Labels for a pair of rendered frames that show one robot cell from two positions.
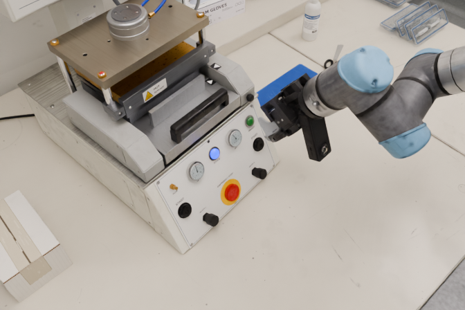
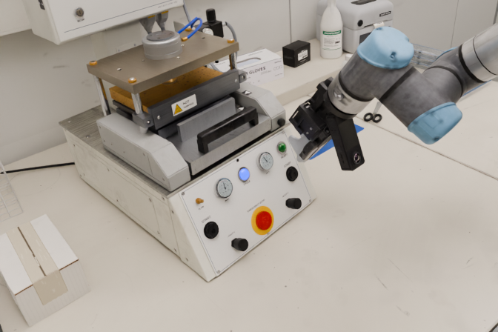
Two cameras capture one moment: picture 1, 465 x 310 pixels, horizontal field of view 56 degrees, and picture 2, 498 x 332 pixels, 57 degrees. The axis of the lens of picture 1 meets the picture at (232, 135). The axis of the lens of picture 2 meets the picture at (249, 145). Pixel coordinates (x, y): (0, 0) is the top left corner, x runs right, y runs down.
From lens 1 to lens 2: 0.24 m
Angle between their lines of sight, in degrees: 16
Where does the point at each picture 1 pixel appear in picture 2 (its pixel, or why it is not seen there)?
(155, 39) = (186, 57)
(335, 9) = not seen: hidden behind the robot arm
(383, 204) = (432, 235)
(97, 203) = (124, 236)
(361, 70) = (379, 44)
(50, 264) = (67, 284)
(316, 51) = not seen: hidden behind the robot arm
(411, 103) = (436, 83)
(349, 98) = (371, 79)
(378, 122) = (403, 100)
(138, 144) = (164, 150)
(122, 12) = (157, 35)
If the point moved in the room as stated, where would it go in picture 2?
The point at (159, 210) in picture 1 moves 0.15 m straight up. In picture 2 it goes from (183, 224) to (170, 158)
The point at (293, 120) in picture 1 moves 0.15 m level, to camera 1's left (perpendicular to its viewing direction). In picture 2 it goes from (321, 126) to (241, 130)
